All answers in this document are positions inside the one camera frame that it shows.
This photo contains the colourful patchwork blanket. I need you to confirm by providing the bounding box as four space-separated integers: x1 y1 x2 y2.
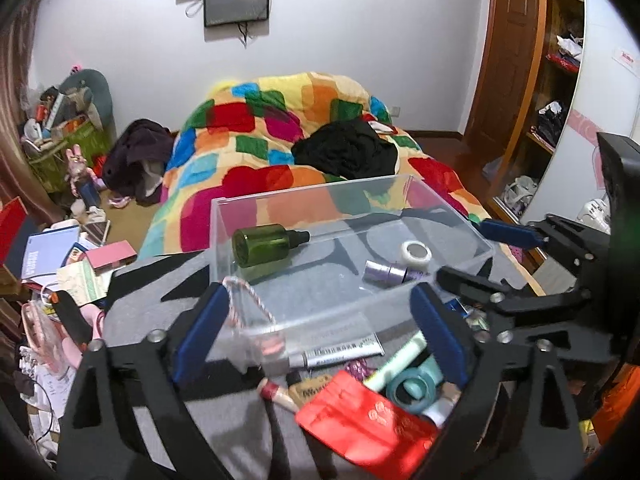
140 71 493 261

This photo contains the striped curtain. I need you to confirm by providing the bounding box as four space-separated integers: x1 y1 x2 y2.
0 0 56 211

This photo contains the black cloth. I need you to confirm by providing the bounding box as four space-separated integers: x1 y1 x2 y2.
291 119 398 181

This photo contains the white sneaker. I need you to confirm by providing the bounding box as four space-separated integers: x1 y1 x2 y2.
577 199 612 235

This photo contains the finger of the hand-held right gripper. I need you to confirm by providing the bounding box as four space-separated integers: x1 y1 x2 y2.
479 214 613 281
436 265 596 346

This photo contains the white bag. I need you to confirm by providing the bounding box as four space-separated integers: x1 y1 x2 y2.
502 176 538 216

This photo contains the pale green paper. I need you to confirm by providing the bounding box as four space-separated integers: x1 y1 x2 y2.
56 257 111 306

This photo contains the pink bunny toy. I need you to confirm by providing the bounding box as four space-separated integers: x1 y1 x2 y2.
65 144 101 211

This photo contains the beige lipstick with red cap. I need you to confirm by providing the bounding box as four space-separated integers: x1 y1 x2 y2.
257 377 296 413

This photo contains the white printed tube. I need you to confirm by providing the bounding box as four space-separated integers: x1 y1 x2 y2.
287 335 383 368

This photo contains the green bag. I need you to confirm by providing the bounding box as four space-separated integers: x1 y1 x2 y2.
25 120 113 193

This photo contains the grey black patterned blanket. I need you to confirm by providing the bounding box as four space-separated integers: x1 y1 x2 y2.
100 210 531 480

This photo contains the red packet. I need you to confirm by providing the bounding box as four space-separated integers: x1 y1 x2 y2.
295 370 441 466

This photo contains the black handle tool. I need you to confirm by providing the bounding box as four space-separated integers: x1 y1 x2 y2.
52 290 93 346

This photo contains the green bottle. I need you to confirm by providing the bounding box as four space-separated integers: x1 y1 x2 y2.
232 225 311 268

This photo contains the clear plastic box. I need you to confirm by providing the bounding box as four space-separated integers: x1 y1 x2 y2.
209 175 496 368

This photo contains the brown wooden door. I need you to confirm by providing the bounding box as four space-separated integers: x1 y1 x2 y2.
465 0 541 146

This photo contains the light green tube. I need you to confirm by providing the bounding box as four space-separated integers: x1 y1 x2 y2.
362 331 428 391

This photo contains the dark purple cloth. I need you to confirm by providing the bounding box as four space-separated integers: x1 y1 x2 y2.
102 119 175 206

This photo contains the wooden shelf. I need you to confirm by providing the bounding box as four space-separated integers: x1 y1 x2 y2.
487 0 586 226

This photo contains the small purple bottle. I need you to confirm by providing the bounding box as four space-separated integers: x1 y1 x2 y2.
364 260 426 288

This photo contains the purple candy wrapper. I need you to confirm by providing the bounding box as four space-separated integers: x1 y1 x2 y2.
345 357 376 381

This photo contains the pink box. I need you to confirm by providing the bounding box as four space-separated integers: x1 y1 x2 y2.
84 240 138 276

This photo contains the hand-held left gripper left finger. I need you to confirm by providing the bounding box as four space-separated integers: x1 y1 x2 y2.
55 282 236 480

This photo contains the small white bottle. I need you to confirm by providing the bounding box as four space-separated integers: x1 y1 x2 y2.
420 385 461 426

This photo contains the small wall screen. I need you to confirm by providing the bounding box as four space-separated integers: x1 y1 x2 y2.
203 0 272 28

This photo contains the pink bag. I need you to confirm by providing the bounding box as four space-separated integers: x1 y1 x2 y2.
20 300 106 376

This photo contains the red box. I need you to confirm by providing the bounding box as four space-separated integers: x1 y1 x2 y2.
0 196 28 266

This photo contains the brown packet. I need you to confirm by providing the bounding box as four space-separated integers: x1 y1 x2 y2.
287 374 333 408

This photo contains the teal tape roll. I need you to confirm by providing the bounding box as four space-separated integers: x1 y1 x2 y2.
386 366 438 413

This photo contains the red white string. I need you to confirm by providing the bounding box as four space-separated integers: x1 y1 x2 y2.
222 276 278 326

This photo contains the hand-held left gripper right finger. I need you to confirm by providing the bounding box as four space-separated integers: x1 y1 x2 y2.
409 282 586 480

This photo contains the white blue notebook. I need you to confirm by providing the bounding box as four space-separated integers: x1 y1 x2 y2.
21 227 81 281

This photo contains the white tape roll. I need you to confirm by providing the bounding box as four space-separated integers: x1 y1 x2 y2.
400 241 433 267

